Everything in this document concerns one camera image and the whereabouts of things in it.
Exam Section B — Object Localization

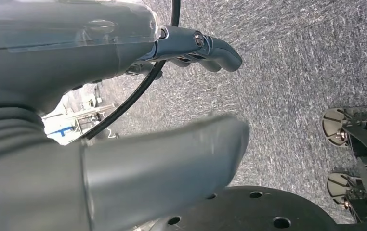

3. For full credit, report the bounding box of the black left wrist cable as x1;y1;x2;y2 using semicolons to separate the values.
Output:
83;0;182;141

